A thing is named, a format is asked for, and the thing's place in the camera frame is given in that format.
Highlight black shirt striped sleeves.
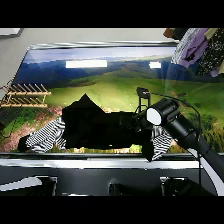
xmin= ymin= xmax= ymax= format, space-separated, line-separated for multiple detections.
xmin=17 ymin=93 xmax=175 ymax=163

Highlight brown garment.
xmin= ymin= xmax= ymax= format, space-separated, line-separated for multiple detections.
xmin=162 ymin=28 xmax=178 ymax=40

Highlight grey patterned garment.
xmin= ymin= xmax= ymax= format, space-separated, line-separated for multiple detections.
xmin=170 ymin=28 xmax=201 ymax=65

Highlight silver frame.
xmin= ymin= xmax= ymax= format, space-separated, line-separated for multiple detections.
xmin=0 ymin=151 xmax=224 ymax=197

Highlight black speckled garment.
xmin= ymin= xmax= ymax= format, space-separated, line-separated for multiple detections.
xmin=195 ymin=28 xmax=224 ymax=78

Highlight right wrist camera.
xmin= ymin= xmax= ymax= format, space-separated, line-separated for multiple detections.
xmin=135 ymin=86 xmax=152 ymax=113

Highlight purple garment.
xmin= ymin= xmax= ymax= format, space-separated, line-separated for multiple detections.
xmin=179 ymin=28 xmax=210 ymax=70

